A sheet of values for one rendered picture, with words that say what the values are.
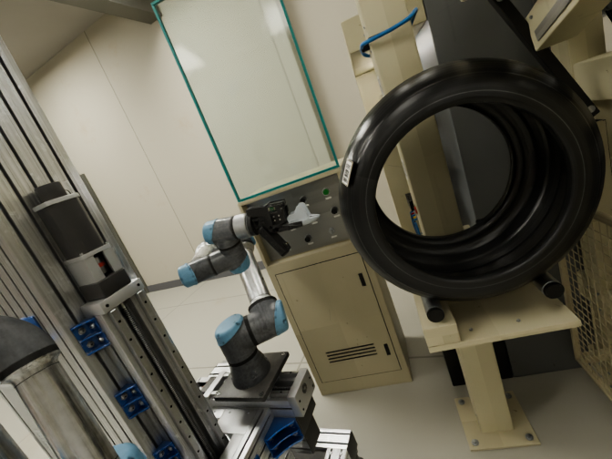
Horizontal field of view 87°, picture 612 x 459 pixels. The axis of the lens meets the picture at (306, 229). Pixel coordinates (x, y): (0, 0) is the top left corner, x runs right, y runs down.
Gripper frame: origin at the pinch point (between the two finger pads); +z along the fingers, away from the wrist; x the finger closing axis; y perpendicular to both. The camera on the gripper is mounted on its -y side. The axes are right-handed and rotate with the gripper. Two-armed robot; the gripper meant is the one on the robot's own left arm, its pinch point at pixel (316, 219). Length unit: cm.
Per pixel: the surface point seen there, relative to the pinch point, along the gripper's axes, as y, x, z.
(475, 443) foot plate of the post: -116, 21, 40
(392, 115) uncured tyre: 23.3, -11.9, 24.6
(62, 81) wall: 170, 338, -374
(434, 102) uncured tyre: 23.7, -12.5, 33.5
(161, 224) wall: -55, 330, -303
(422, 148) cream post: 9.9, 25.4, 35.2
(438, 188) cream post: -4.7, 25.4, 38.7
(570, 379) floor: -112, 48, 89
